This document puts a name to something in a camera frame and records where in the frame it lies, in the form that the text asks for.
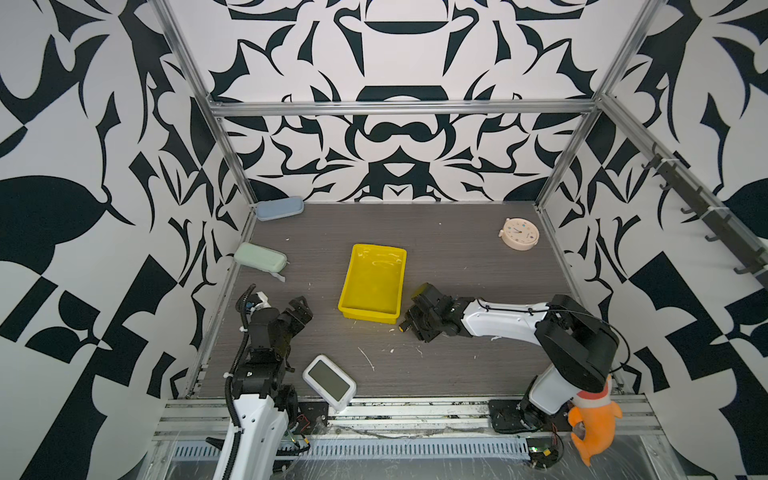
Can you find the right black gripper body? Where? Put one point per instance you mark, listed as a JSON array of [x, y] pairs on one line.
[[437, 321]]

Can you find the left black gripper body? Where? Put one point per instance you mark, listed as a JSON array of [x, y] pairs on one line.
[[287, 326]]

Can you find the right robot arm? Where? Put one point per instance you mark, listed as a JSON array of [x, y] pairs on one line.
[[581, 349]]

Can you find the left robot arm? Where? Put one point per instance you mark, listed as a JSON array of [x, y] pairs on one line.
[[263, 410]]

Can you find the yellow plastic bin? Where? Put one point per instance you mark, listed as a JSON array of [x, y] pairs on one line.
[[373, 286]]

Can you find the green glasses case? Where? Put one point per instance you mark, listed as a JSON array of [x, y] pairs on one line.
[[260, 258]]

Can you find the white digital display device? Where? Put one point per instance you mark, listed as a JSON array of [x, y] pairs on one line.
[[330, 382]]

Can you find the pink round alarm clock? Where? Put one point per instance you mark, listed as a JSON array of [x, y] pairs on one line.
[[519, 234]]

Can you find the orange plush toy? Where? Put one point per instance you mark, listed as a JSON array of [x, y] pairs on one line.
[[598, 414]]

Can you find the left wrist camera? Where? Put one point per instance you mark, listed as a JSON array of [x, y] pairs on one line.
[[254, 302]]

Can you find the white slotted cable duct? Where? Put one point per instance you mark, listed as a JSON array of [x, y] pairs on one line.
[[515, 449]]

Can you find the black wall hook rack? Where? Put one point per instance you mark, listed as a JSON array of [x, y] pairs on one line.
[[701, 204]]

